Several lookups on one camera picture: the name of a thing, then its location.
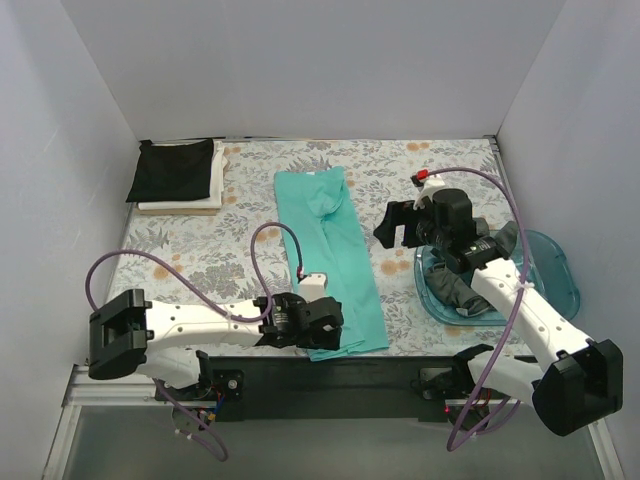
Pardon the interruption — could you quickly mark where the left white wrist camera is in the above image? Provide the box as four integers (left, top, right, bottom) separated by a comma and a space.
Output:
298, 272, 328, 303

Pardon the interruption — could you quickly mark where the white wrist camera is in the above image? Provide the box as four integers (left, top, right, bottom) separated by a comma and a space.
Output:
298, 272, 328, 303
411, 169, 446, 210

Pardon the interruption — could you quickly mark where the teal t shirt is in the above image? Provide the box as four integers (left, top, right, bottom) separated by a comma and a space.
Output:
274, 167, 389, 362

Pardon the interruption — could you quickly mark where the folded black t shirt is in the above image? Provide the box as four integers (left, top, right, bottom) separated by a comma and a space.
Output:
126, 139, 214, 203

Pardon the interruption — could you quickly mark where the floral table cloth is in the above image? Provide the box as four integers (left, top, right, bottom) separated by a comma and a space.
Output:
109, 139, 511, 356

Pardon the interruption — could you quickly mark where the blue transparent plastic basket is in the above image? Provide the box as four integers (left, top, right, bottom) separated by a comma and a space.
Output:
414, 230, 580, 327

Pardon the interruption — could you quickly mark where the folded beige t shirt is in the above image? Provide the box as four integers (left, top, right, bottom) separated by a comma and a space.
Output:
134, 207, 220, 216

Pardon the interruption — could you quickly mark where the dark grey t shirt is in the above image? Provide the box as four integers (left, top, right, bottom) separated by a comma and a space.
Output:
424, 217, 519, 318

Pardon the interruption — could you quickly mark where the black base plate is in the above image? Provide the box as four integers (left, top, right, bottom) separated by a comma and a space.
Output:
169, 356, 471, 422

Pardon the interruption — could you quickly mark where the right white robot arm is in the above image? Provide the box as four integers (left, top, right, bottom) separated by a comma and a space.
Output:
374, 188, 623, 436

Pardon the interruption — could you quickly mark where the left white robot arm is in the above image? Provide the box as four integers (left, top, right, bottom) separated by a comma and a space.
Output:
89, 289, 344, 400

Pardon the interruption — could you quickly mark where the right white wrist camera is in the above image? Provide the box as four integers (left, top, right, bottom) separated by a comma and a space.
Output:
411, 169, 446, 210

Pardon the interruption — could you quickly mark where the folded white t shirt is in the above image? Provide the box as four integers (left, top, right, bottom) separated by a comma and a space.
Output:
137, 141, 229, 212

